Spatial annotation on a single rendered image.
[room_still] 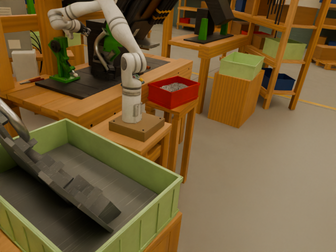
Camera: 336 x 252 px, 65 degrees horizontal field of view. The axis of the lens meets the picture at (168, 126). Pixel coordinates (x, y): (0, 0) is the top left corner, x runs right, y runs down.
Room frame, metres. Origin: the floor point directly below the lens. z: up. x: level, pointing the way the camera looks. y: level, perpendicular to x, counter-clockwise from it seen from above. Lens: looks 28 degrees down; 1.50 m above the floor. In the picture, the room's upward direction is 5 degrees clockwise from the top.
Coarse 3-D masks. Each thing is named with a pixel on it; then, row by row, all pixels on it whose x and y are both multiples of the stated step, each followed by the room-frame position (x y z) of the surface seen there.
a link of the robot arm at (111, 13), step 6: (102, 0) 1.39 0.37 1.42; (108, 0) 1.38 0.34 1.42; (102, 6) 1.38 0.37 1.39; (108, 6) 1.36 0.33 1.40; (114, 6) 1.36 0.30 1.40; (108, 12) 1.34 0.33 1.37; (114, 12) 1.34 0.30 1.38; (120, 12) 1.35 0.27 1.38; (108, 18) 1.33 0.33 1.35; (114, 18) 1.31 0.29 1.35; (108, 24) 1.32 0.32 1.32
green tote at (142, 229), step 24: (0, 144) 0.78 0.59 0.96; (48, 144) 0.92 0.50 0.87; (72, 144) 0.98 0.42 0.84; (96, 144) 0.89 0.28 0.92; (0, 168) 0.76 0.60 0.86; (120, 168) 0.82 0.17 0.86; (144, 168) 0.75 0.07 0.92; (168, 192) 0.61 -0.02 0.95; (0, 216) 0.54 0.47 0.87; (144, 216) 0.52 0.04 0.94; (168, 216) 0.63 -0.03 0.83; (24, 240) 0.47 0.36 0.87; (48, 240) 0.40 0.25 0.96; (120, 240) 0.44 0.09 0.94; (144, 240) 0.53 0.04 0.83
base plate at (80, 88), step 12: (156, 60) 2.38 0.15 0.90; (72, 72) 1.83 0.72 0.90; (84, 72) 1.85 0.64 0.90; (144, 72) 1.98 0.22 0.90; (36, 84) 1.57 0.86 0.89; (48, 84) 1.55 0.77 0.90; (60, 84) 1.57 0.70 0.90; (72, 84) 1.59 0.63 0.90; (84, 84) 1.61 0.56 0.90; (96, 84) 1.63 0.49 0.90; (108, 84) 1.65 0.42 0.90; (72, 96) 1.43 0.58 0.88; (84, 96) 1.41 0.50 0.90
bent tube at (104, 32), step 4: (104, 28) 1.87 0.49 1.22; (104, 32) 1.83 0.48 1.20; (100, 36) 1.85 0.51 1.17; (96, 40) 1.85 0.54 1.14; (96, 44) 1.85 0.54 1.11; (96, 48) 1.84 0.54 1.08; (96, 52) 1.83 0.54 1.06; (100, 56) 1.81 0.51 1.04; (100, 60) 1.80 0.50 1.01; (104, 60) 1.80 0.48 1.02; (104, 64) 1.78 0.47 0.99
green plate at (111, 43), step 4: (108, 28) 1.88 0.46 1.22; (108, 32) 1.87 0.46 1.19; (104, 36) 1.88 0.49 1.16; (108, 36) 1.86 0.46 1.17; (112, 36) 1.85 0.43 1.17; (104, 40) 1.87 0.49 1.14; (108, 40) 1.85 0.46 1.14; (112, 40) 1.84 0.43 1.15; (104, 44) 1.86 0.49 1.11; (108, 44) 1.85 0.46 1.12; (112, 44) 1.83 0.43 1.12; (116, 44) 1.82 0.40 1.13; (120, 44) 1.87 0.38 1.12; (104, 48) 1.85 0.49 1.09; (108, 48) 1.84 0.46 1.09; (112, 48) 1.82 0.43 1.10
